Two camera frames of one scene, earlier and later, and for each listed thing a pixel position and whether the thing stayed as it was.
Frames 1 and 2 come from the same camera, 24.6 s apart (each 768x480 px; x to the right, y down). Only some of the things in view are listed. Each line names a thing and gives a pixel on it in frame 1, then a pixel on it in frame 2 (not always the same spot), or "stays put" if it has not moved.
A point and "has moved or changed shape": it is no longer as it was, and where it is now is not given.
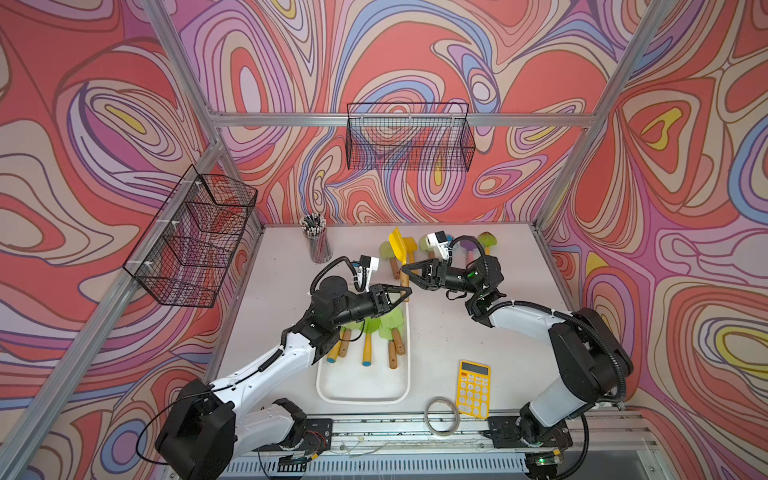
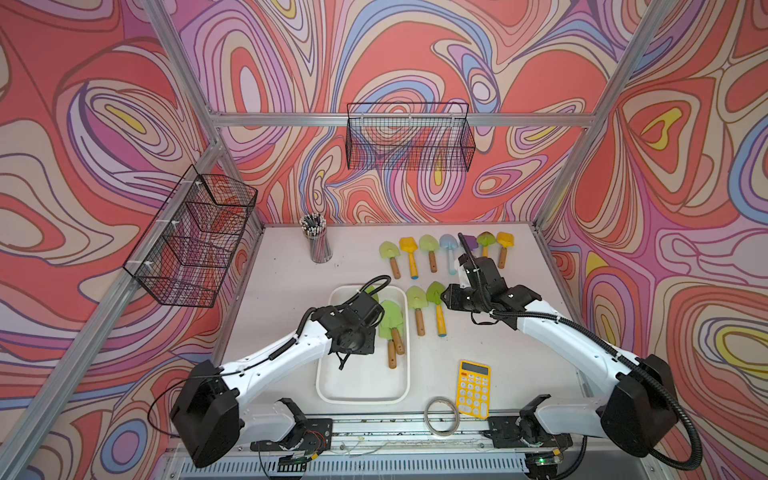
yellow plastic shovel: x=411 y=247 stays put
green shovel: x=333 y=355 has moved or changed shape
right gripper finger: x=420 y=280 -> x=467 y=252
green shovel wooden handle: x=426 y=246 stays put
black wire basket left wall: x=185 y=257 stays put
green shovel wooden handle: x=386 y=252 stays put
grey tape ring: x=426 y=417 stays put
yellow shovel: x=399 y=247 -> x=504 y=239
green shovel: x=487 y=240 stays put
